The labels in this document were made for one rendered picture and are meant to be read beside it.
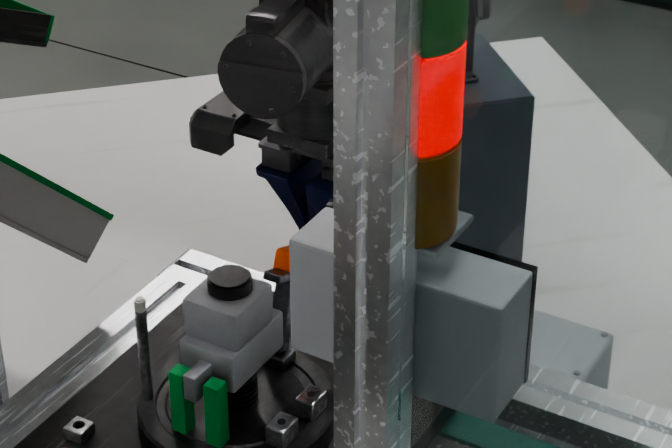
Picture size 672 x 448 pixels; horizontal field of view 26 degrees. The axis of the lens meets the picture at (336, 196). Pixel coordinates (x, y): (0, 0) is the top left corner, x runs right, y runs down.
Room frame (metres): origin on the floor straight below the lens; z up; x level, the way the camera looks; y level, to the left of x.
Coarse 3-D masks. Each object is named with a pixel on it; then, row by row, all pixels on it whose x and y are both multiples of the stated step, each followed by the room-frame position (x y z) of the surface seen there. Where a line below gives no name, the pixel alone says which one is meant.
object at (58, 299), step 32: (0, 224) 1.24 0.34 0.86; (0, 256) 1.18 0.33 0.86; (32, 256) 1.18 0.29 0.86; (64, 256) 1.18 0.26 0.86; (96, 256) 1.18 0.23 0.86; (0, 288) 1.13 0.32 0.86; (32, 288) 1.13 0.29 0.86; (64, 288) 1.13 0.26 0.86; (96, 288) 1.13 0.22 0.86; (128, 288) 1.13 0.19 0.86; (0, 320) 1.08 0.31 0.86; (32, 320) 1.08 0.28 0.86; (64, 320) 1.08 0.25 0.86; (96, 320) 1.08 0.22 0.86; (32, 352) 1.03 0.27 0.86; (64, 352) 1.03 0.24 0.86
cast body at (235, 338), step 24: (216, 288) 0.79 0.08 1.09; (240, 288) 0.79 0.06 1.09; (264, 288) 0.80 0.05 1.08; (192, 312) 0.79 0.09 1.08; (216, 312) 0.78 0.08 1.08; (240, 312) 0.78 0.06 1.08; (264, 312) 0.80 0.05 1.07; (192, 336) 0.79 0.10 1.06; (216, 336) 0.78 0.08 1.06; (240, 336) 0.77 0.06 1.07; (264, 336) 0.80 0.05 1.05; (192, 360) 0.78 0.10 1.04; (216, 360) 0.77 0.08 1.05; (240, 360) 0.77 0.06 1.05; (264, 360) 0.80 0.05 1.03; (192, 384) 0.76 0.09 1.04; (240, 384) 0.77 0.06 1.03
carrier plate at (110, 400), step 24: (168, 336) 0.90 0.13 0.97; (120, 360) 0.87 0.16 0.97; (168, 360) 0.87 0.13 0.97; (312, 360) 0.87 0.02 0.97; (96, 384) 0.84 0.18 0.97; (120, 384) 0.84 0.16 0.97; (72, 408) 0.82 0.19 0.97; (96, 408) 0.82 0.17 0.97; (120, 408) 0.82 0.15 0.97; (48, 432) 0.79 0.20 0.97; (96, 432) 0.79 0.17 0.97; (120, 432) 0.79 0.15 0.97
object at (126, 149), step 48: (48, 96) 1.53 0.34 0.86; (96, 96) 1.53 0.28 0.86; (144, 96) 1.53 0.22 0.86; (192, 96) 1.53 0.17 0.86; (0, 144) 1.41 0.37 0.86; (48, 144) 1.41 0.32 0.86; (96, 144) 1.41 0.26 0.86; (144, 144) 1.41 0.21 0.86; (240, 144) 1.41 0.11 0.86; (96, 192) 1.31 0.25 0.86; (144, 192) 1.31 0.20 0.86; (192, 192) 1.31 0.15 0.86; (240, 192) 1.31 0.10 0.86; (144, 240) 1.21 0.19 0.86; (192, 240) 1.21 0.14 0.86; (240, 240) 1.21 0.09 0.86; (288, 240) 1.21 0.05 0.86
